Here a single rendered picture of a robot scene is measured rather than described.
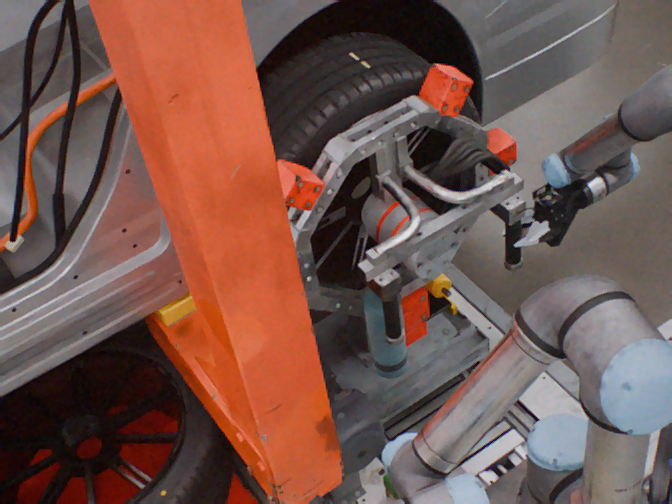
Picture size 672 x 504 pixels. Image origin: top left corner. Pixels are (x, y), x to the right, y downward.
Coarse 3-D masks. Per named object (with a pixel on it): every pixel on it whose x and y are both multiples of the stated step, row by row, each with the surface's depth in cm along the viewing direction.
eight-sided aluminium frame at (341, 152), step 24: (384, 120) 219; (408, 120) 217; (432, 120) 221; (456, 120) 226; (336, 144) 214; (360, 144) 213; (384, 144) 217; (336, 168) 212; (480, 168) 241; (336, 192) 217; (288, 216) 220; (312, 216) 216; (312, 264) 226; (312, 288) 231; (336, 288) 244; (408, 288) 252; (336, 312) 241; (360, 312) 247
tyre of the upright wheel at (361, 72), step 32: (352, 32) 234; (288, 64) 226; (320, 64) 224; (352, 64) 223; (384, 64) 224; (416, 64) 229; (288, 96) 221; (320, 96) 218; (352, 96) 216; (384, 96) 220; (416, 96) 226; (288, 128) 218; (320, 128) 215; (288, 160) 215; (352, 288) 253
